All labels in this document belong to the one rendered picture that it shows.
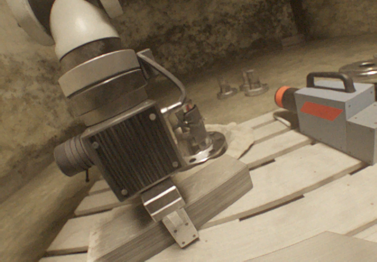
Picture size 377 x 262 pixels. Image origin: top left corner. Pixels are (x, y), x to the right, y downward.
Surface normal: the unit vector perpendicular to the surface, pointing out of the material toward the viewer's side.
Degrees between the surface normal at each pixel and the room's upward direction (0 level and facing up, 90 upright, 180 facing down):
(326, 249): 0
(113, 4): 153
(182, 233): 90
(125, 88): 90
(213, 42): 90
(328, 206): 0
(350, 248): 0
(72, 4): 90
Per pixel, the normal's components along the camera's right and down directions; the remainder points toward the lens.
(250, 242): -0.35, -0.90
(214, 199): 0.42, 0.11
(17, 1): 0.27, 0.31
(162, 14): 0.02, 0.28
